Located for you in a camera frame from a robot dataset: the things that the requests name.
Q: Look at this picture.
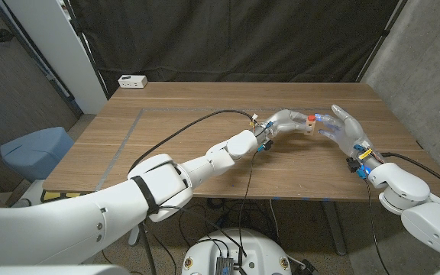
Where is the black door frame strip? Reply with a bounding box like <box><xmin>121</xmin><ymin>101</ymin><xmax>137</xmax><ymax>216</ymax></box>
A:
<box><xmin>0</xmin><ymin>0</ymin><xmax>84</xmax><ymax>116</ymax></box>

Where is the white table leg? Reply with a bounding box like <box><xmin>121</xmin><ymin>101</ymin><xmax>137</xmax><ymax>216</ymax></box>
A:
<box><xmin>128</xmin><ymin>225</ymin><xmax>141</xmax><ymax>247</ymax></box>

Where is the grey finned electronics box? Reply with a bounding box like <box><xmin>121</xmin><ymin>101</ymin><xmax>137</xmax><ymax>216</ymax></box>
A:
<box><xmin>215</xmin><ymin>256</ymin><xmax>235</xmax><ymax>275</ymax></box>

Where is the black backdrop stand pole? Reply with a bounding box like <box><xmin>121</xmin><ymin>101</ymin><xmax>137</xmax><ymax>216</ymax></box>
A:
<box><xmin>62</xmin><ymin>0</ymin><xmax>111</xmax><ymax>100</ymax></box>
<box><xmin>355</xmin><ymin>0</ymin><xmax>410</xmax><ymax>83</ymax></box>

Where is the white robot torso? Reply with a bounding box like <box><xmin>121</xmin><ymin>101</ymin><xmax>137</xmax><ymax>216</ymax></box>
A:
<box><xmin>181</xmin><ymin>228</ymin><xmax>293</xmax><ymax>275</ymax></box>

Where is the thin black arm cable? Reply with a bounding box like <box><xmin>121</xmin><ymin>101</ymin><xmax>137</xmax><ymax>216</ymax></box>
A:
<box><xmin>364</xmin><ymin>178</ymin><xmax>391</xmax><ymax>275</ymax></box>
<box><xmin>238</xmin><ymin>150</ymin><xmax>259</xmax><ymax>264</ymax></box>

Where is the blue padded stool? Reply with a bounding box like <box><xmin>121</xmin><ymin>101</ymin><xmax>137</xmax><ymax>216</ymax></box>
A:
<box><xmin>0</xmin><ymin>127</ymin><xmax>75</xmax><ymax>183</ymax></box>

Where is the white power strip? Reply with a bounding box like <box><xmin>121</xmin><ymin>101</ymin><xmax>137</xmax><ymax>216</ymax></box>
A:
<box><xmin>118</xmin><ymin>74</ymin><xmax>148</xmax><ymax>89</ymax></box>

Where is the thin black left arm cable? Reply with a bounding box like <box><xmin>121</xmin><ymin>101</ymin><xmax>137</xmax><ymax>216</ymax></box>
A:
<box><xmin>238</xmin><ymin>150</ymin><xmax>259</xmax><ymax>264</ymax></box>

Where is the white hanging cable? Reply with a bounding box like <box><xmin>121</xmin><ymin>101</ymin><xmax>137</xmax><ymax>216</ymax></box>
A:
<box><xmin>268</xmin><ymin>199</ymin><xmax>281</xmax><ymax>241</ymax></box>

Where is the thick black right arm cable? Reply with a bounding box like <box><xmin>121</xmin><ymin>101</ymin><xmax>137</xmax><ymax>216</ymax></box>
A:
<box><xmin>380</xmin><ymin>152</ymin><xmax>440</xmax><ymax>199</ymax></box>

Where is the black floor cable tangle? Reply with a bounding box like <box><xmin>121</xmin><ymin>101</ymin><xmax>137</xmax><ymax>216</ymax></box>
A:
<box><xmin>177</xmin><ymin>196</ymin><xmax>278</xmax><ymax>245</ymax></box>

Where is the black backdrop curtain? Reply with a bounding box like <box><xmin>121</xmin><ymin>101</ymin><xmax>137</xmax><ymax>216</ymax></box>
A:
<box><xmin>66</xmin><ymin>0</ymin><xmax>410</xmax><ymax>96</ymax></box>

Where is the grey table leg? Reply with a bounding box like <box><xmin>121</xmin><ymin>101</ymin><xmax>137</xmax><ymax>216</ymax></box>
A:
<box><xmin>321</xmin><ymin>200</ymin><xmax>348</xmax><ymax>256</ymax></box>

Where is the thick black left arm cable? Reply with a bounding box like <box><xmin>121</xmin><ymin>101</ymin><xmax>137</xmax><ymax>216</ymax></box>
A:
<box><xmin>127</xmin><ymin>109</ymin><xmax>257</xmax><ymax>275</ymax></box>

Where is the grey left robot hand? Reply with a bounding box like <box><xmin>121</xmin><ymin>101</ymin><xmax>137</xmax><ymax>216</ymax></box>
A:
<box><xmin>254</xmin><ymin>108</ymin><xmax>309</xmax><ymax>141</ymax></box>

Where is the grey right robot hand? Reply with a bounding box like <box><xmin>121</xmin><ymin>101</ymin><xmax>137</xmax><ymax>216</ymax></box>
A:
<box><xmin>314</xmin><ymin>104</ymin><xmax>385</xmax><ymax>172</ymax></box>

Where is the yellow black floor sign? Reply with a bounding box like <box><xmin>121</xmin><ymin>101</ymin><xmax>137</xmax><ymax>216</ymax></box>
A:
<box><xmin>40</xmin><ymin>189</ymin><xmax>86</xmax><ymax>202</ymax></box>

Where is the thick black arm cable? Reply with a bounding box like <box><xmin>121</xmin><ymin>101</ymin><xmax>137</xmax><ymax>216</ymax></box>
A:
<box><xmin>380</xmin><ymin>152</ymin><xmax>440</xmax><ymax>199</ymax></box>
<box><xmin>127</xmin><ymin>109</ymin><xmax>257</xmax><ymax>275</ymax></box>

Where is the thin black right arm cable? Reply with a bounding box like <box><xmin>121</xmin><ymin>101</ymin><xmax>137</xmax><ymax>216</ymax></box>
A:
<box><xmin>364</xmin><ymin>178</ymin><xmax>391</xmax><ymax>275</ymax></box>

